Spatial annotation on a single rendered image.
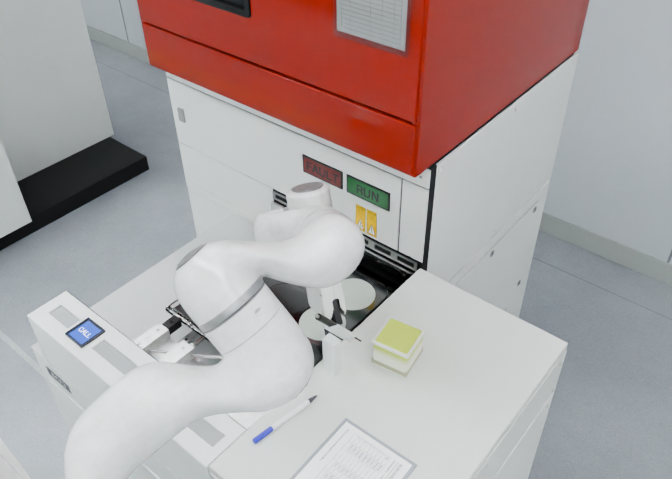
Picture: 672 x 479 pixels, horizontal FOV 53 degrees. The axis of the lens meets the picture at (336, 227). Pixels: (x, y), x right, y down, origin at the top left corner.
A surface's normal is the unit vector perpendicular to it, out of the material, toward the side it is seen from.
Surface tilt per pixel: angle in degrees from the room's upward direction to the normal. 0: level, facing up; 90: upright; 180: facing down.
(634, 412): 0
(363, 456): 0
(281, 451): 0
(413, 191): 90
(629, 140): 90
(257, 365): 54
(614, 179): 90
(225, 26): 90
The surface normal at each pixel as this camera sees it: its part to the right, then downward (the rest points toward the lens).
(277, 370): 0.24, 0.02
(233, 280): 0.55, -0.11
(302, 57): -0.64, 0.49
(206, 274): 0.01, -0.22
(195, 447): -0.01, -0.78
